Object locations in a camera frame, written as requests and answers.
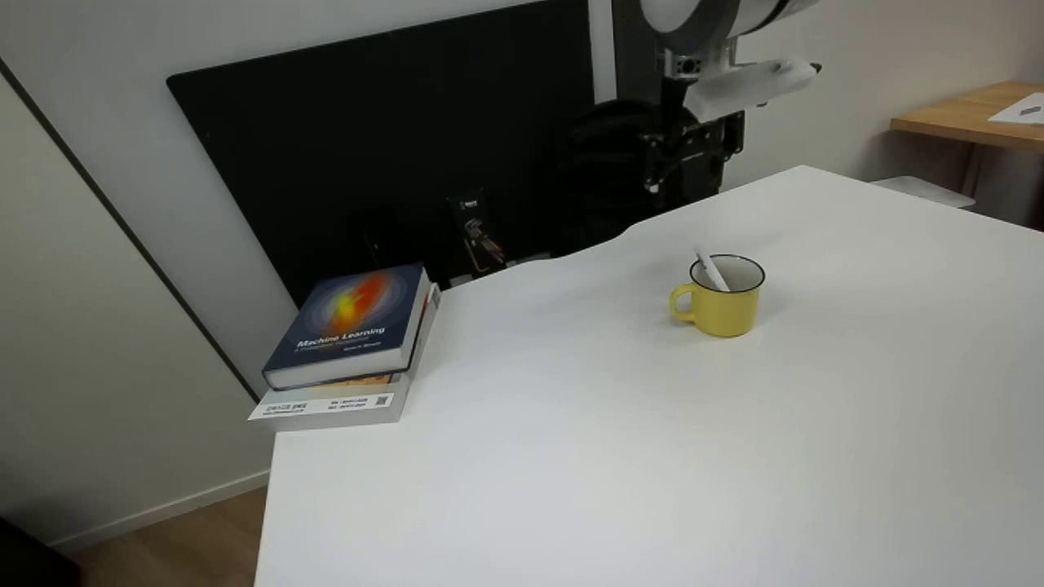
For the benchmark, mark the tall dark leaning board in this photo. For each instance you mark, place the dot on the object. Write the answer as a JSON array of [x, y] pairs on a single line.
[[638, 50]]

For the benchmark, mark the large black flat panel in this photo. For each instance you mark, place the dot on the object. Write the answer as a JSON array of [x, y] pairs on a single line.
[[361, 140]]

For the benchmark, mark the yellow enamel mug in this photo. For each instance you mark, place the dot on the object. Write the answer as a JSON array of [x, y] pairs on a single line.
[[724, 310]]

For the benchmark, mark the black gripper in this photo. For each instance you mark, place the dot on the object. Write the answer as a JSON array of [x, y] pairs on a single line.
[[704, 150]]

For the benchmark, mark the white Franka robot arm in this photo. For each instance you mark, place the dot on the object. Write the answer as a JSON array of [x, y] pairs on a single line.
[[705, 19]]

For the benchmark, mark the white paper sheet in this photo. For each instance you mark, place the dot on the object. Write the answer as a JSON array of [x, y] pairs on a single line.
[[1019, 109]]

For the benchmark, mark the dark blue book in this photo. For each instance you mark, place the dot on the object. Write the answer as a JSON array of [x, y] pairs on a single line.
[[348, 322]]

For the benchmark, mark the blue book stack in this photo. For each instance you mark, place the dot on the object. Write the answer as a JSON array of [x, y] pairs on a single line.
[[338, 404]]

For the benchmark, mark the wooden desk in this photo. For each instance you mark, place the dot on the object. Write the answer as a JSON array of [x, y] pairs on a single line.
[[964, 117]]

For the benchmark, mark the black backpack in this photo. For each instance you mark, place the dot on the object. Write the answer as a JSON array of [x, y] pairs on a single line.
[[599, 173]]

